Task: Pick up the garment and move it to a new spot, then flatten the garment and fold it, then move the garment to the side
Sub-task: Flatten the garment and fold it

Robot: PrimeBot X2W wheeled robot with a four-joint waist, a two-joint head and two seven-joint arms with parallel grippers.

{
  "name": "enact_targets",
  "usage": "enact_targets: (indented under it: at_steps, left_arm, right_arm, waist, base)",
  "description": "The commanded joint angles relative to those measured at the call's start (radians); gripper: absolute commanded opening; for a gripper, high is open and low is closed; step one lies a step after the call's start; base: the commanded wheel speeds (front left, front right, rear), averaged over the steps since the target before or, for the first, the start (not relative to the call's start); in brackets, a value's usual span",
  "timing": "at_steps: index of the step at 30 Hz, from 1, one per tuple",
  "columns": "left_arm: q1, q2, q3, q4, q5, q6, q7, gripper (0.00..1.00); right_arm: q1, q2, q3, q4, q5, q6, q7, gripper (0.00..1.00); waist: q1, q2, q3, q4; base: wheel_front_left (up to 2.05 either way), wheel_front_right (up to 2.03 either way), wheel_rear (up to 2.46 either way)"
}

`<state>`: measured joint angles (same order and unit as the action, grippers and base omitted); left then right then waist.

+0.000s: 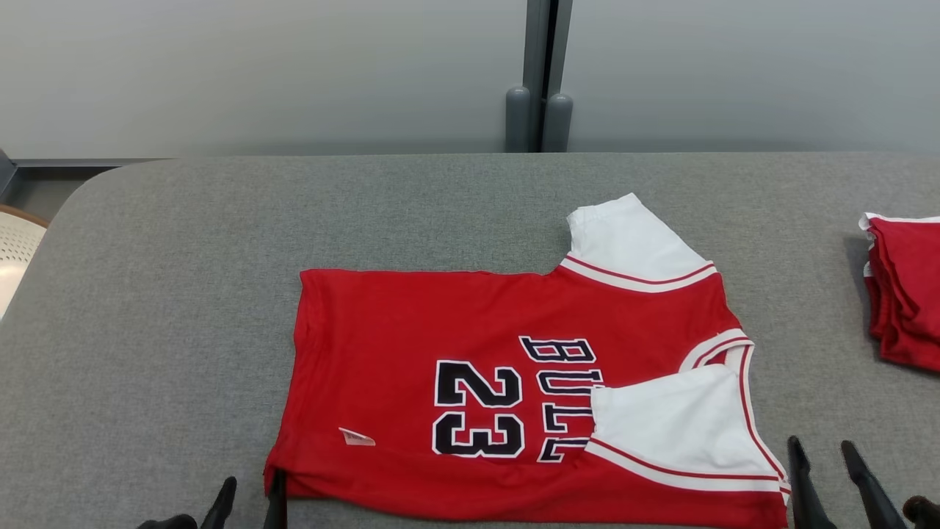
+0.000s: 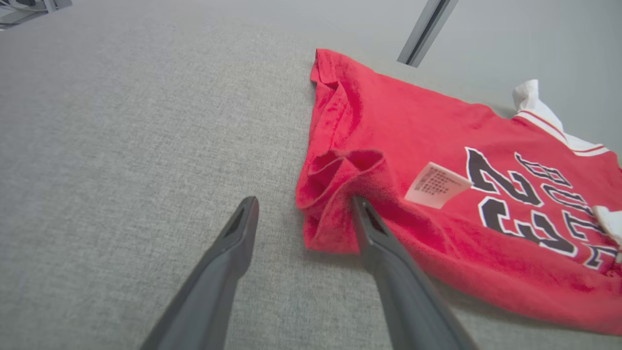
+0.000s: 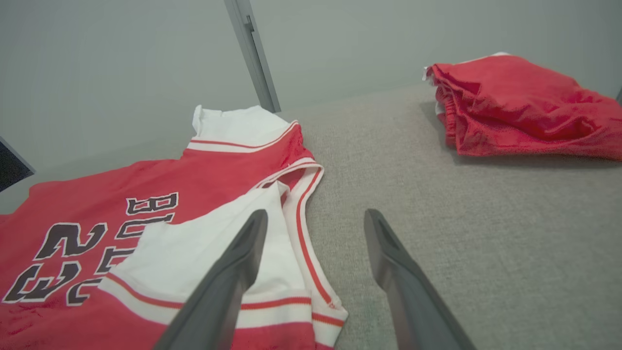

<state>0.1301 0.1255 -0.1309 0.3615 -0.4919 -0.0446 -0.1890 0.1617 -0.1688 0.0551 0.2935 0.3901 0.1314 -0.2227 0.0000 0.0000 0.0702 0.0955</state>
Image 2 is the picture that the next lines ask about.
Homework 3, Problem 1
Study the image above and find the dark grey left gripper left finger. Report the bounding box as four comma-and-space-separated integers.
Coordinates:
140, 196, 259, 350

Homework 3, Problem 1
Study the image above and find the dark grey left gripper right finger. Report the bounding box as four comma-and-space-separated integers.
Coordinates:
352, 194, 479, 350

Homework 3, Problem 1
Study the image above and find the red and white basketball jersey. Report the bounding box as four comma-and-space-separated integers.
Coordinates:
295, 48, 622, 337

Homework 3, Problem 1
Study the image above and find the grey vertical partition profile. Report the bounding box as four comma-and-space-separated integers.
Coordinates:
397, 0, 460, 68

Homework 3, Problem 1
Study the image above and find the grey aluminium profile frame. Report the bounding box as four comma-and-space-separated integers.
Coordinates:
0, 0, 73, 31

